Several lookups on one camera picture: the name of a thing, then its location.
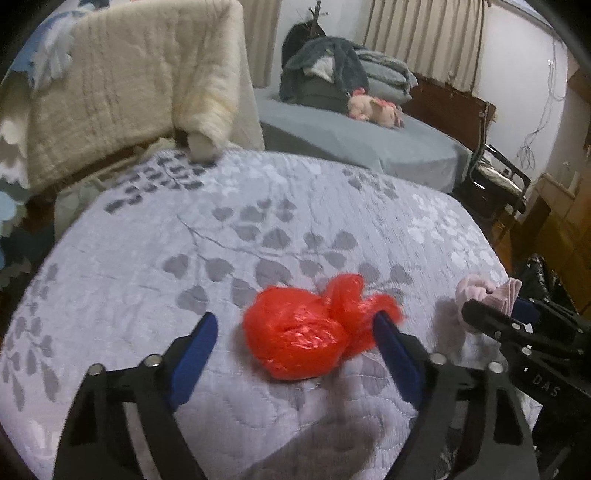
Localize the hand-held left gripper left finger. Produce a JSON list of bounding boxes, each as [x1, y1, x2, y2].
[[52, 311, 219, 480]]

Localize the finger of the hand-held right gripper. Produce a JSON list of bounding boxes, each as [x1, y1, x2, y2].
[[462, 299, 583, 352], [510, 298, 591, 330]]

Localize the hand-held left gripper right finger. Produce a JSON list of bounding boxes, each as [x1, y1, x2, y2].
[[372, 310, 541, 480]]

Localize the black bag-lined trash bin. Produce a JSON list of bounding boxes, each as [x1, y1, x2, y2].
[[512, 254, 575, 311]]

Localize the pink cloth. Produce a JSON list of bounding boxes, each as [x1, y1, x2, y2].
[[455, 274, 523, 334]]

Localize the red plastic bag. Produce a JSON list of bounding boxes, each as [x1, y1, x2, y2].
[[242, 272, 404, 381]]

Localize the brown wooden wardrobe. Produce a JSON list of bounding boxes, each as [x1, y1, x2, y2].
[[494, 60, 591, 319]]

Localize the black metal chair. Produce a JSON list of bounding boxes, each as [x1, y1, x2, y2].
[[455, 143, 532, 227]]

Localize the grey floral quilt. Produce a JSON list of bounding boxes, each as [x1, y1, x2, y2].
[[0, 148, 543, 480]]

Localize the dark wooden headboard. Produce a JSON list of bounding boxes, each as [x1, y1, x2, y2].
[[411, 71, 497, 153]]

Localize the grey bed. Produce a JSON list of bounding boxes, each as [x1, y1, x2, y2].
[[254, 85, 474, 195]]

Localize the pink plush pig toy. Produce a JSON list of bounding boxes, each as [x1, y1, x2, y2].
[[346, 89, 406, 129]]

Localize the folded grey blankets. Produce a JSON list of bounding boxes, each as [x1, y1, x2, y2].
[[355, 46, 419, 104]]

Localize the dark olive cushion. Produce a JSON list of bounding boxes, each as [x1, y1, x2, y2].
[[279, 69, 356, 109]]

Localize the blue white patterned blanket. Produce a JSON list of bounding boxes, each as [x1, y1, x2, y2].
[[0, 0, 112, 278]]

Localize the cream fleece blanket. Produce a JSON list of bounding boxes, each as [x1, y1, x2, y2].
[[25, 0, 266, 190]]

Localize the narrow beige curtain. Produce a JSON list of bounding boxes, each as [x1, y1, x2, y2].
[[362, 0, 490, 93]]

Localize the wide beige curtain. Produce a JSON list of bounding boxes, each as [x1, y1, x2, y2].
[[242, 0, 282, 88]]

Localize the coat rack with black garment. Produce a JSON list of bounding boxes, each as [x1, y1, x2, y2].
[[281, 0, 328, 51]]

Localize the hanging wall cables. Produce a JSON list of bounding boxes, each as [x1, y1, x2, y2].
[[519, 34, 566, 171]]

